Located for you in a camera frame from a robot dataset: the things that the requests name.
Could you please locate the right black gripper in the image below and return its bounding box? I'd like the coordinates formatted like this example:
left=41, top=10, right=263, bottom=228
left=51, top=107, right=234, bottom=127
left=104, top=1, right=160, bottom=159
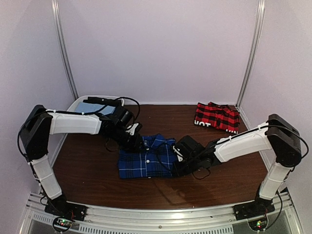
left=172, top=156, right=201, bottom=178

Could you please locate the blue plaid long sleeve shirt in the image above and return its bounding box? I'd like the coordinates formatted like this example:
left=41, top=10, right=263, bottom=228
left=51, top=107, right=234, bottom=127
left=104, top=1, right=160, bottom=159
left=118, top=134, right=177, bottom=179

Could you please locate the red black plaid shirt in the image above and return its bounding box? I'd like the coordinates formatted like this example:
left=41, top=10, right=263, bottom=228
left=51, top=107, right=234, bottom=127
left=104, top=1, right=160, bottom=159
left=194, top=102, right=240, bottom=134

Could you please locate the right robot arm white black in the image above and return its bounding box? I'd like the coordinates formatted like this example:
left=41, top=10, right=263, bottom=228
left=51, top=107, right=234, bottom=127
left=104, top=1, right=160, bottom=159
left=171, top=114, right=305, bottom=215

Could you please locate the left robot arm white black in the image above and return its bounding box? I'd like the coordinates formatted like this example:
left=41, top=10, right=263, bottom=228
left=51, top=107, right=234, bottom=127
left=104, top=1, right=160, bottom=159
left=18, top=105, right=142, bottom=216

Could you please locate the black folded garment in bin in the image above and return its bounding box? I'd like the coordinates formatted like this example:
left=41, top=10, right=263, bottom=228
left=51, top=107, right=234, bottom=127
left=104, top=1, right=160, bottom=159
left=83, top=97, right=122, bottom=107

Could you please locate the light blue folded shirt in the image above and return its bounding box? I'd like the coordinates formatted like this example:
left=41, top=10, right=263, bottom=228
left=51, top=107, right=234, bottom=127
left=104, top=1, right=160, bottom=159
left=74, top=102, right=115, bottom=115

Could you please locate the white plastic bin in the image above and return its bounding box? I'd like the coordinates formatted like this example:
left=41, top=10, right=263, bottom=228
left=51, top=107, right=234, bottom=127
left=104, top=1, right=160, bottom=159
left=67, top=95, right=124, bottom=112

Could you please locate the right circuit board with leds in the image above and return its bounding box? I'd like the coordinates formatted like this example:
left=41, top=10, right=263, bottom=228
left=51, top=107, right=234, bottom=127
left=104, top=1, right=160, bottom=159
left=248, top=217, right=268, bottom=232

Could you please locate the circuit board with leds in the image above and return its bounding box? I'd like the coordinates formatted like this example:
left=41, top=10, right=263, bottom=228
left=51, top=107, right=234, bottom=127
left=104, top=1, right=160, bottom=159
left=52, top=217, right=73, bottom=233
left=248, top=217, right=268, bottom=232

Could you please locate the left circuit board with leds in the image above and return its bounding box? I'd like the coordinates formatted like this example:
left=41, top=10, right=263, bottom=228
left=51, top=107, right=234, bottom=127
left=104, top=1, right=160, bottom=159
left=52, top=217, right=73, bottom=233

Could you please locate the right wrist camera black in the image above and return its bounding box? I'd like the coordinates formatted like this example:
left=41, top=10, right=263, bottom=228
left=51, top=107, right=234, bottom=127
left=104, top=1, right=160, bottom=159
left=173, top=135, right=205, bottom=162

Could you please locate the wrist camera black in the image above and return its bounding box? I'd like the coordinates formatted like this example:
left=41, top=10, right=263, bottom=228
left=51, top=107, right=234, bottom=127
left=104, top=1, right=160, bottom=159
left=173, top=135, right=205, bottom=162
left=112, top=106, right=143, bottom=136

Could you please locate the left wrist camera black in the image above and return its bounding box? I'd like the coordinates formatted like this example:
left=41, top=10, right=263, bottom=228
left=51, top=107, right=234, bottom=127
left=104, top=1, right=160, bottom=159
left=112, top=106, right=143, bottom=136

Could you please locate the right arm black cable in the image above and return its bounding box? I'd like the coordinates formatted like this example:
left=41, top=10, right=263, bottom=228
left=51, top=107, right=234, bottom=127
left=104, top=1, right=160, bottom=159
left=156, top=125, right=309, bottom=180

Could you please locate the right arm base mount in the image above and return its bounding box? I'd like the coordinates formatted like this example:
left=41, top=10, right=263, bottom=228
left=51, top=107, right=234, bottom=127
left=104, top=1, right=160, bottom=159
left=233, top=201, right=275, bottom=220

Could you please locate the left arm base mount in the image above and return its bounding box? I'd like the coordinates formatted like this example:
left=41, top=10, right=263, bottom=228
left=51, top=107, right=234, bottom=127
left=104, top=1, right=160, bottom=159
left=44, top=201, right=87, bottom=221

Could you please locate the aluminium front rail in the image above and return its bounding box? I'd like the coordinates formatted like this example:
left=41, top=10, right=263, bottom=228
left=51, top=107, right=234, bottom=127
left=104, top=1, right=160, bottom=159
left=17, top=192, right=304, bottom=234

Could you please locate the left aluminium frame post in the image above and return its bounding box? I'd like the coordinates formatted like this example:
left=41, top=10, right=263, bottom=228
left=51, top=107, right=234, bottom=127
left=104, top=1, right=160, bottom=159
left=51, top=0, right=78, bottom=99

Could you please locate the aluminium frame post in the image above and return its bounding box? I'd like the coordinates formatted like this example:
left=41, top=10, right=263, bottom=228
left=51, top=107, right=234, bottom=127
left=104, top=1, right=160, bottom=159
left=51, top=0, right=78, bottom=99
left=236, top=0, right=266, bottom=109

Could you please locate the right aluminium frame post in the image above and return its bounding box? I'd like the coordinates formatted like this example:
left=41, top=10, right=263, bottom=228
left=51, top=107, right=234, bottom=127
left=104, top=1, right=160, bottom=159
left=236, top=0, right=266, bottom=109

